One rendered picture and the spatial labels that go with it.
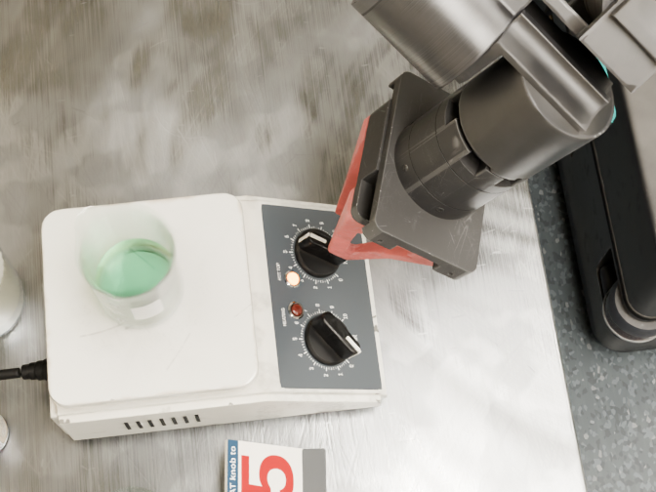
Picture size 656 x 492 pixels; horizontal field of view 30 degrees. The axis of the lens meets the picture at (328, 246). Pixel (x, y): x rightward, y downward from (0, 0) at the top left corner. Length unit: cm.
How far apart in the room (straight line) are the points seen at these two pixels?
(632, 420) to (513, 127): 106
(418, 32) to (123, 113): 34
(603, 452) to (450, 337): 80
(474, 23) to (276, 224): 24
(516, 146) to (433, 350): 25
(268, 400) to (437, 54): 25
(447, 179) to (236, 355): 17
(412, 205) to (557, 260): 101
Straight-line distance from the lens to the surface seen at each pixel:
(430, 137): 62
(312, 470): 78
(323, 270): 76
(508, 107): 58
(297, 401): 73
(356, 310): 77
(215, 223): 73
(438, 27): 56
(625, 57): 56
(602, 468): 159
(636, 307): 139
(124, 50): 88
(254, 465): 75
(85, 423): 73
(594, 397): 160
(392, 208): 63
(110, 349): 71
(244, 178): 84
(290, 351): 73
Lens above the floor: 152
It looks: 71 degrees down
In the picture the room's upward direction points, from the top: 4 degrees clockwise
